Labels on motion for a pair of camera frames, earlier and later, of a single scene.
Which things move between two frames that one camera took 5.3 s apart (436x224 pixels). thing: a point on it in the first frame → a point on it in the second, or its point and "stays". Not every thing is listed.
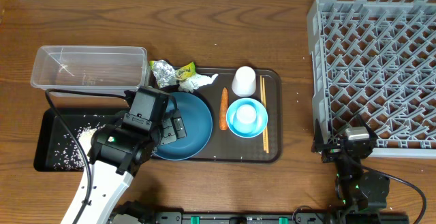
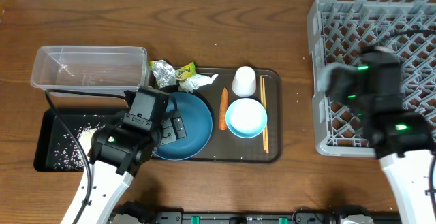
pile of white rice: x=72 y=152 stays
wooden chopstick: x=261 y=102 stays
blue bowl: x=197 y=120 stays
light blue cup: x=246 y=114 → x=323 y=75
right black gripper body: x=332 y=152 → x=367 y=102
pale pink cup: x=244 y=82 stays
